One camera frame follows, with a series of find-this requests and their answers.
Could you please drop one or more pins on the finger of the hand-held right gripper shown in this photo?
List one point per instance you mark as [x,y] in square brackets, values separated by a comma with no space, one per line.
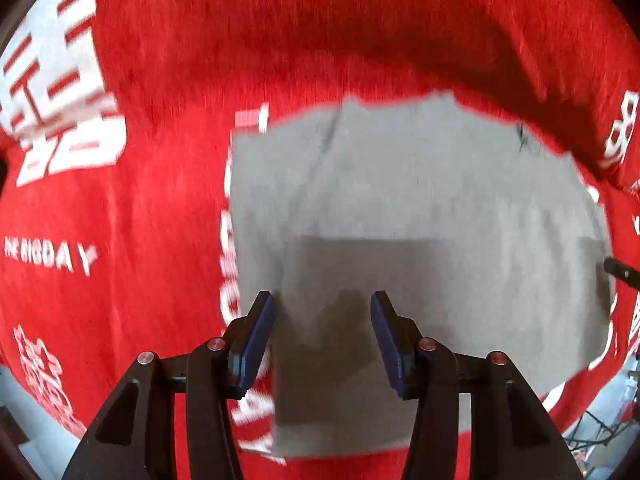
[620,271]

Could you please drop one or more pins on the grey t-shirt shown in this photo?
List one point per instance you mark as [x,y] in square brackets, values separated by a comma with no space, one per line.
[425,200]

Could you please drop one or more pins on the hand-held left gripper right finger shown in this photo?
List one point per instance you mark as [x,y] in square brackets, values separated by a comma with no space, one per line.
[390,345]

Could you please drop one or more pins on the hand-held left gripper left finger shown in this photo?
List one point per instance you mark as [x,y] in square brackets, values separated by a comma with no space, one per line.
[255,345]

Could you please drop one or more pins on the red printed blanket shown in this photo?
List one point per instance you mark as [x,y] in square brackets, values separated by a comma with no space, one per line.
[150,210]

